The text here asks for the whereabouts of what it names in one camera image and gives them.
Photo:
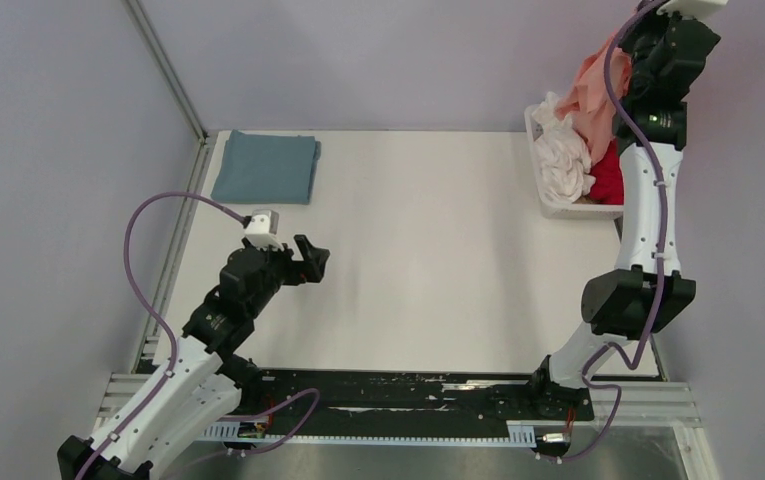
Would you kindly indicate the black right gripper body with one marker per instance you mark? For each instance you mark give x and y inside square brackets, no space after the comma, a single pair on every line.
[639,37]

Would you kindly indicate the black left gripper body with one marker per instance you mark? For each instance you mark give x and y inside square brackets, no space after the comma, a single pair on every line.
[280,269]

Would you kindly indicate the pink t shirt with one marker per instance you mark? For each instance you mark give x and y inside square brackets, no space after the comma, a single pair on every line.
[588,103]

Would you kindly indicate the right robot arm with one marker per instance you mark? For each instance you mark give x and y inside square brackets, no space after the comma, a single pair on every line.
[646,289]

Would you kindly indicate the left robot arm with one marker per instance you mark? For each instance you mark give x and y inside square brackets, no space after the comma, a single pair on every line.
[204,379]

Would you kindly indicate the folded blue-grey t shirt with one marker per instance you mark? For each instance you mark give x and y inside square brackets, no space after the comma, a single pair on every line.
[267,169]

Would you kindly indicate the crumpled red t shirt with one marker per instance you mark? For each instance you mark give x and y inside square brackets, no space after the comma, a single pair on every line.
[608,185]

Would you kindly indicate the crumpled white t shirt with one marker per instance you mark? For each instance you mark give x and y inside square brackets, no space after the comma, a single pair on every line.
[564,150]

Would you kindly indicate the white plastic basket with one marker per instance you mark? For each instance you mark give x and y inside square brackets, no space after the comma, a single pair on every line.
[552,204]

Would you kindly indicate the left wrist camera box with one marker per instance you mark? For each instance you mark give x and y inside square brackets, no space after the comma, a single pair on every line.
[261,231]

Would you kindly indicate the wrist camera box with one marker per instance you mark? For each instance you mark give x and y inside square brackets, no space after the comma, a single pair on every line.
[261,231]
[696,9]

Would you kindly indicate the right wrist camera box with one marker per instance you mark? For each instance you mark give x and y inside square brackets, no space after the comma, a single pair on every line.
[696,9]

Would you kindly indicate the left aluminium frame post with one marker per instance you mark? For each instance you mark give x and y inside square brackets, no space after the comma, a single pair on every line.
[145,28]

